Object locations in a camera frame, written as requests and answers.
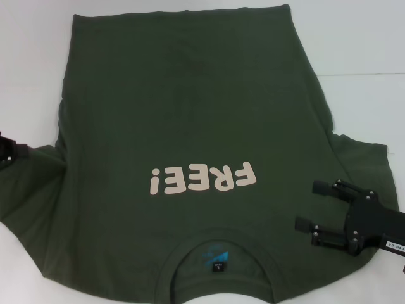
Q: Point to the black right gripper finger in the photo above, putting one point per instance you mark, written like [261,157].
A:
[304,223]
[322,187]

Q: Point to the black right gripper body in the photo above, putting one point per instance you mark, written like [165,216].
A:
[367,221]

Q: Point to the white number sticker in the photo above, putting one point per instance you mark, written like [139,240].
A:
[395,246]

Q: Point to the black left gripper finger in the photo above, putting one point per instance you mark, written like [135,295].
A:
[22,150]

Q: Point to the dark green FREE t-shirt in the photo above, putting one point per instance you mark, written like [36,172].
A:
[190,111]

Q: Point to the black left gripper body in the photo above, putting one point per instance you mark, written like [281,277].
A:
[7,150]

